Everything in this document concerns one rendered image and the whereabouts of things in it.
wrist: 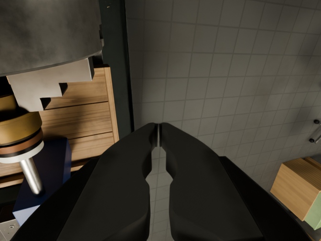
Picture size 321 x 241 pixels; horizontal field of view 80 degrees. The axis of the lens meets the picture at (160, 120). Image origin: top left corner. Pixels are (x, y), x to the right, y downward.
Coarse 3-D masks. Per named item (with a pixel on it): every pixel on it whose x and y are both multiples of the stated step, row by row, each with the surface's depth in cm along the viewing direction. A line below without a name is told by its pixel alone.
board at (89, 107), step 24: (96, 72) 48; (72, 96) 50; (96, 96) 52; (48, 120) 51; (72, 120) 53; (96, 120) 56; (72, 144) 56; (96, 144) 59; (0, 168) 52; (72, 168) 58
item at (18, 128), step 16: (0, 96) 26; (0, 112) 26; (16, 112) 28; (32, 112) 28; (0, 128) 26; (16, 128) 27; (32, 128) 29; (0, 144) 28; (16, 144) 28; (32, 144) 30
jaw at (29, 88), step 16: (64, 64) 26; (80, 64) 26; (16, 80) 26; (32, 80) 26; (48, 80) 26; (64, 80) 27; (80, 80) 27; (16, 96) 27; (32, 96) 27; (48, 96) 27
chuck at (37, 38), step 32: (0, 0) 14; (32, 0) 15; (64, 0) 18; (96, 0) 24; (0, 32) 14; (32, 32) 16; (64, 32) 18; (96, 32) 23; (0, 64) 15; (32, 64) 16
